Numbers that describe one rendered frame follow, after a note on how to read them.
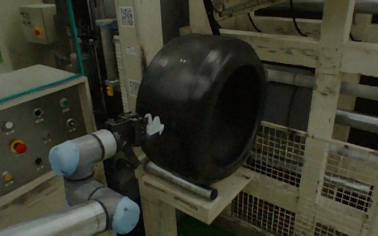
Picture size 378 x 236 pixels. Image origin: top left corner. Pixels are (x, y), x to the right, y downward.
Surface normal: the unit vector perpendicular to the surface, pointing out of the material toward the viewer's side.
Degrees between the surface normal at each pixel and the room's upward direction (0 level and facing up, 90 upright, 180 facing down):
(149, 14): 90
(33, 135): 90
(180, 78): 47
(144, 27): 90
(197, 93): 63
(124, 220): 90
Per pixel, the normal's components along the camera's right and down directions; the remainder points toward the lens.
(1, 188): 0.79, 0.23
